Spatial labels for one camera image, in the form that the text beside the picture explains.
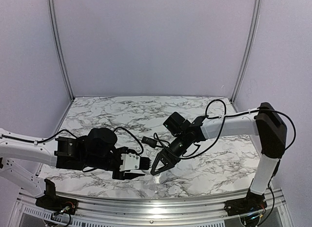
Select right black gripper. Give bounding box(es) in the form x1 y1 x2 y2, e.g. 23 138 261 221
150 132 191 176

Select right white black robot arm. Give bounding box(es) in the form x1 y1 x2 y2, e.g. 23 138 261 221
150 103 287 211

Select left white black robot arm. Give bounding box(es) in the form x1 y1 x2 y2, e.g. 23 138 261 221
0 128 151 210

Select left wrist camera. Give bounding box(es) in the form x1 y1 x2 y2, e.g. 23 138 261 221
119 153 151 171

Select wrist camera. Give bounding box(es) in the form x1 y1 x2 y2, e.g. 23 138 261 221
119 153 151 171
141 137 158 148

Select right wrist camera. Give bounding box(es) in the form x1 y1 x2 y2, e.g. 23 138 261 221
141 137 158 148

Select aluminium front rail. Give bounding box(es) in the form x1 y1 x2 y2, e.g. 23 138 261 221
8 188 293 227

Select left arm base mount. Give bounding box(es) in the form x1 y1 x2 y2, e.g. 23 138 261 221
36 179 78 215

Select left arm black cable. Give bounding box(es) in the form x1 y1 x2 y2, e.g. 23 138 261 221
0 126 144 173

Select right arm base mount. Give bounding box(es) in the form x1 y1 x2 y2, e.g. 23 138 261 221
224 187 267 216

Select left aluminium corner post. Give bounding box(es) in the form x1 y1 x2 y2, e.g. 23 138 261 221
47 0 75 102

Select aluminium corner post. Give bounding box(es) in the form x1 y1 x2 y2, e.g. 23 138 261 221
47 0 75 102
231 0 262 103

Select right aluminium corner post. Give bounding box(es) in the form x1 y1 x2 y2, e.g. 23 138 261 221
231 0 262 103

